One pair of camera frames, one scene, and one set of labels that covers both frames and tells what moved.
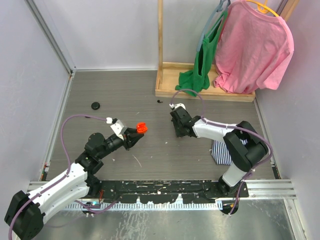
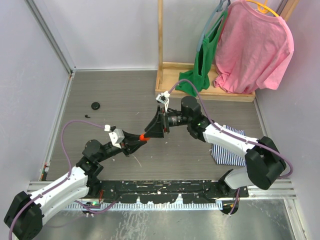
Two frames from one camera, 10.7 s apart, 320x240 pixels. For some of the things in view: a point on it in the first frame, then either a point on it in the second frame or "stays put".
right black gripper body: x=177 y=127 → x=165 y=120
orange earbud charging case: x=141 y=127 → x=142 y=137
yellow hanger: x=262 y=7 stays put
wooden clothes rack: x=169 y=76 stays put
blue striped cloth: x=220 y=154 stays put
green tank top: x=193 y=81 stays put
